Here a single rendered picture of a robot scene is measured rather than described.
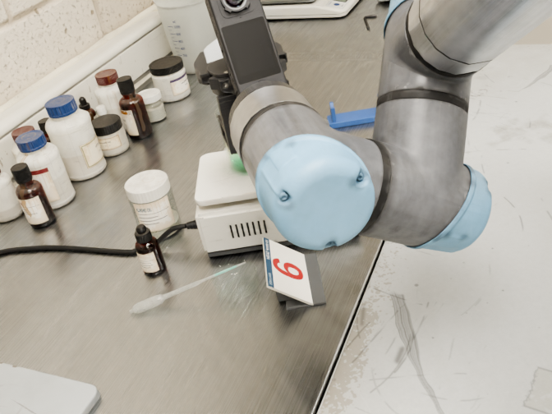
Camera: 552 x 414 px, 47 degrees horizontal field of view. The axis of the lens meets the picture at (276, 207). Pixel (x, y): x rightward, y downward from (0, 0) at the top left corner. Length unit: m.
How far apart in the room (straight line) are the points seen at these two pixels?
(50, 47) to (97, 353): 0.69
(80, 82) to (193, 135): 0.26
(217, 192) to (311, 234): 0.36
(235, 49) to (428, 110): 0.18
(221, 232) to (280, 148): 0.36
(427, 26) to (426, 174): 0.11
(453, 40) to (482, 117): 0.60
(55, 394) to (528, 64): 0.94
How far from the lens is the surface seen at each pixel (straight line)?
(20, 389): 0.74
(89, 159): 1.08
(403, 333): 0.68
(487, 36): 0.45
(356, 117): 1.07
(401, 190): 0.48
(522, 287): 0.74
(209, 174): 0.82
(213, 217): 0.78
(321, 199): 0.42
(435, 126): 0.51
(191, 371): 0.69
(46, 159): 1.00
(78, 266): 0.89
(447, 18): 0.46
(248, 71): 0.57
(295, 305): 0.72
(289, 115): 0.48
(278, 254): 0.75
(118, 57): 1.35
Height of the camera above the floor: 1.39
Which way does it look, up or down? 34 degrees down
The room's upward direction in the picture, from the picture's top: 11 degrees counter-clockwise
